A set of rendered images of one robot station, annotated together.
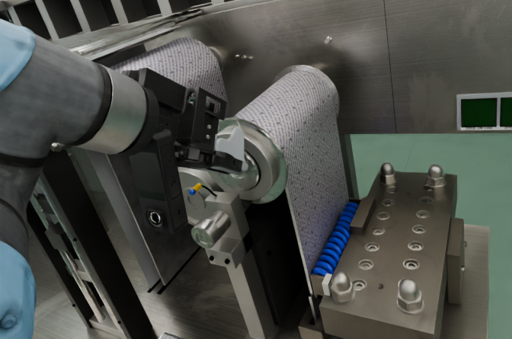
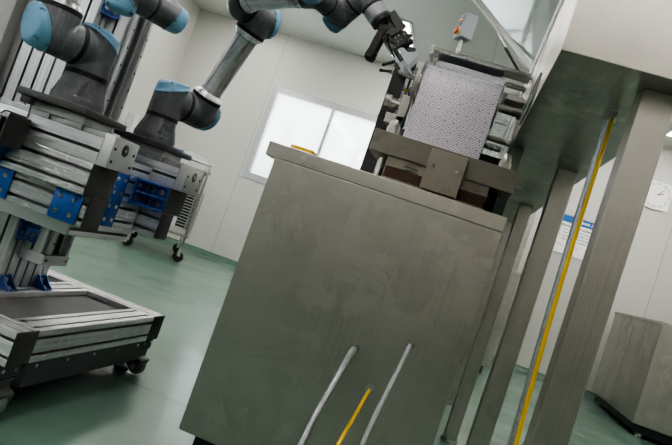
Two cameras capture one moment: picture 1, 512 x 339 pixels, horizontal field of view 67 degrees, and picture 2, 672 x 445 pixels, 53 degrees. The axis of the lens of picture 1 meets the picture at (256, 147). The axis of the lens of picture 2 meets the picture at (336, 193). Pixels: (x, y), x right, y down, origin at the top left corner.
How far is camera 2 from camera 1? 202 cm
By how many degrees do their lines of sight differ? 70
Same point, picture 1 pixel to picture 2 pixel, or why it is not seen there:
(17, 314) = not seen: outside the picture
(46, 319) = not seen: hidden behind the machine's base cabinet
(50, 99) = not seen: outside the picture
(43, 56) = not seen: outside the picture
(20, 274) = not seen: outside the picture
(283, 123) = (442, 73)
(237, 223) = (399, 105)
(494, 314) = not seen: outside the picture
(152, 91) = (391, 15)
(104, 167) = not seen: hidden behind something
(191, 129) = (391, 30)
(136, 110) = (377, 10)
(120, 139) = (369, 15)
